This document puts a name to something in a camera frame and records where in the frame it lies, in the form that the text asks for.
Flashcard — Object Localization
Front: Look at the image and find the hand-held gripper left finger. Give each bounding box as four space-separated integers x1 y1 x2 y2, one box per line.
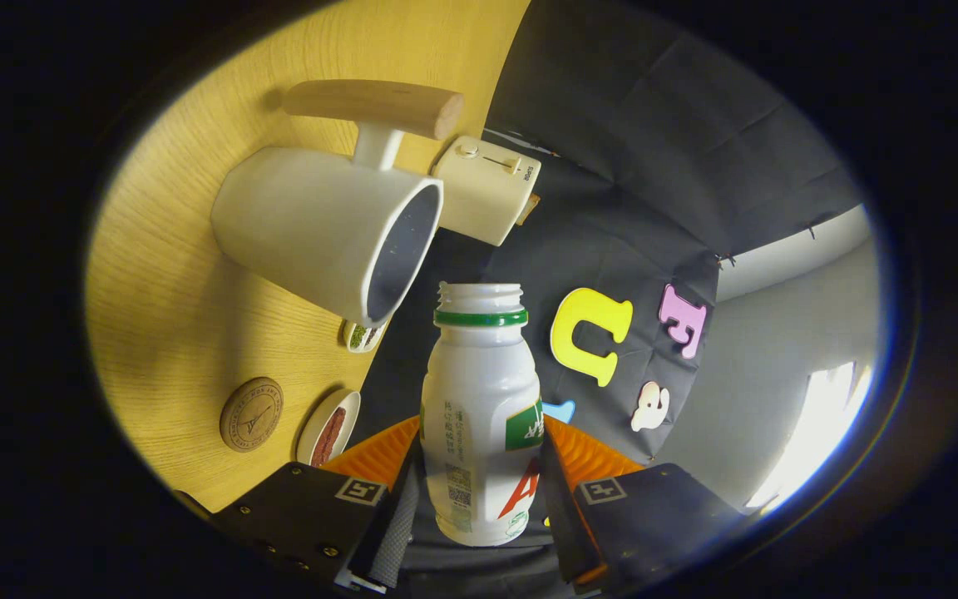
175 414 423 593

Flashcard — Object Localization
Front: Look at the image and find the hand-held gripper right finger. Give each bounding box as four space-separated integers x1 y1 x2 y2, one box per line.
539 416 750 587

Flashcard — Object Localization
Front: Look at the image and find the round wooden coaster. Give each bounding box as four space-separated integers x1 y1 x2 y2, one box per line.
220 377 284 453

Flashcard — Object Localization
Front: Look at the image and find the white juice bottle green label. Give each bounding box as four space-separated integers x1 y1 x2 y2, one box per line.
419 281 545 547

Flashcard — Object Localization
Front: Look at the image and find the white cup with wooden handle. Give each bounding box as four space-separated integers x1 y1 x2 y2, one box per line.
211 79 465 328

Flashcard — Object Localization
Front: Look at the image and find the brown meat slice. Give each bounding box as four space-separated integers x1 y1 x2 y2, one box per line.
310 406 347 467

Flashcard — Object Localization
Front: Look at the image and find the round white plate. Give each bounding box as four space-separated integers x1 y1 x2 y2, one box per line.
296 389 362 467

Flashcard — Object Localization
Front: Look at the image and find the white divided dish of beans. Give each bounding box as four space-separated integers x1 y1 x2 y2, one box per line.
341 314 391 354

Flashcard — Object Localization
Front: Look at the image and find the wooden table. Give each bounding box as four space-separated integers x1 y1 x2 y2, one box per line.
84 0 532 512

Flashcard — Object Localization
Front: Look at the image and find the cream toaster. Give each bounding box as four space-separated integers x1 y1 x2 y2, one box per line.
432 135 543 248

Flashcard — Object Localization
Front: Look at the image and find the black backdrop cloth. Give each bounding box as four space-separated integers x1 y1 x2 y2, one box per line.
350 0 867 575

